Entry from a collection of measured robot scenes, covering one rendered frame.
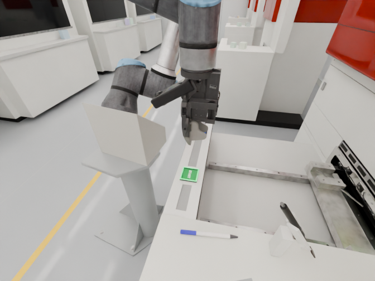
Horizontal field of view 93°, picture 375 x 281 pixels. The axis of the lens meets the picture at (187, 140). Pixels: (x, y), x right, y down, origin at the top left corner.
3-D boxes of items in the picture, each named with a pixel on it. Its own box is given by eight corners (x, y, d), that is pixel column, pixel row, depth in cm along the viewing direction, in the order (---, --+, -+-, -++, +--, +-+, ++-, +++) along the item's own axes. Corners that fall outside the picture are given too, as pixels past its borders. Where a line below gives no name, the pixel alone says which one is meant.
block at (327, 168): (328, 168, 73) (332, 163, 71) (332, 174, 70) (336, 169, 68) (307, 165, 74) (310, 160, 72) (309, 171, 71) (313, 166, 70)
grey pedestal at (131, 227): (94, 236, 136) (39, 159, 86) (130, 191, 168) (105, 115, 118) (151, 266, 121) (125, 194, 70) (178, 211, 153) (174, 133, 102)
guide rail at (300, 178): (328, 183, 74) (332, 178, 72) (330, 187, 73) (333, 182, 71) (208, 165, 82) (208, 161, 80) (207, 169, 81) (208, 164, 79)
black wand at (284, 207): (278, 207, 31) (286, 206, 30) (277, 200, 32) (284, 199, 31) (311, 258, 39) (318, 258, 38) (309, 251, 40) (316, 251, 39)
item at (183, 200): (211, 138, 98) (214, 116, 90) (194, 242, 56) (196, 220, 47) (195, 136, 100) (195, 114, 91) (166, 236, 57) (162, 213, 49)
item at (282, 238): (293, 245, 42) (319, 216, 34) (298, 263, 39) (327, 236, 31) (266, 239, 43) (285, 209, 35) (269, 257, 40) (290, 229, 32)
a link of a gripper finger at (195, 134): (205, 153, 48) (207, 125, 42) (183, 150, 49) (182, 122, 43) (206, 146, 51) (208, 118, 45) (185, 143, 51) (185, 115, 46)
